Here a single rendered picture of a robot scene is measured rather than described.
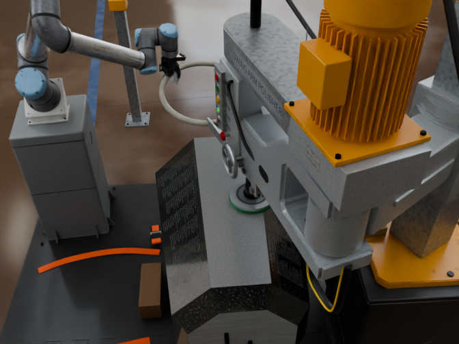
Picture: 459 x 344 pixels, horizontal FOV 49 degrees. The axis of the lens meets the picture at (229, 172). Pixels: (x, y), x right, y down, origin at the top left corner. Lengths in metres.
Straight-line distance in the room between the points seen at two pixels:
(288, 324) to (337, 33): 1.35
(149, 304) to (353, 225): 1.62
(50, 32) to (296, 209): 1.24
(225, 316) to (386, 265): 0.72
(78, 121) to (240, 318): 1.51
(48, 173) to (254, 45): 1.73
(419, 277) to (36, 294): 2.14
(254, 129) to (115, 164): 2.24
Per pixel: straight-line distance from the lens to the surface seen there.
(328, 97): 1.15
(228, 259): 2.14
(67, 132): 2.91
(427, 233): 2.23
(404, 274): 2.26
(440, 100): 1.87
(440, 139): 1.79
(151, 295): 2.91
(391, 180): 1.33
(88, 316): 3.06
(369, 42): 1.14
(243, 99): 1.89
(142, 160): 3.96
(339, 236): 1.54
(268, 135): 1.82
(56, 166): 3.06
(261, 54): 1.70
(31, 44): 2.64
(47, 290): 3.25
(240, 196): 2.35
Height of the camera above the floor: 2.49
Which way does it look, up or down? 41 degrees down
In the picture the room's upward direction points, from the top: 1 degrees counter-clockwise
